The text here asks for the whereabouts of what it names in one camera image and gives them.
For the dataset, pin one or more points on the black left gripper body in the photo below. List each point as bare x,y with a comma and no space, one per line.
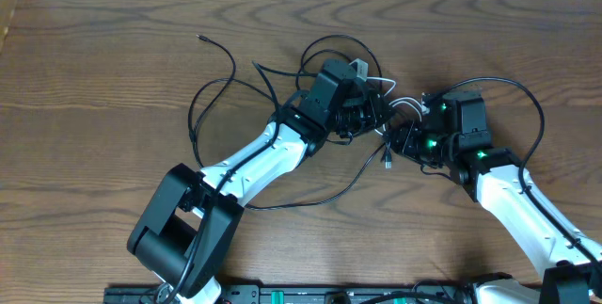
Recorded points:
357,117

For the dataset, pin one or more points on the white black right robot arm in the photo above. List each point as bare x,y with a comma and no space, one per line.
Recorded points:
453,133

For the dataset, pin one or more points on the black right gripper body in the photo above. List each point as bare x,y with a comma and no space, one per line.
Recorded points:
431,146

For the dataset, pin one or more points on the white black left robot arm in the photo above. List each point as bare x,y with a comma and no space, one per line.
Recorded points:
187,227

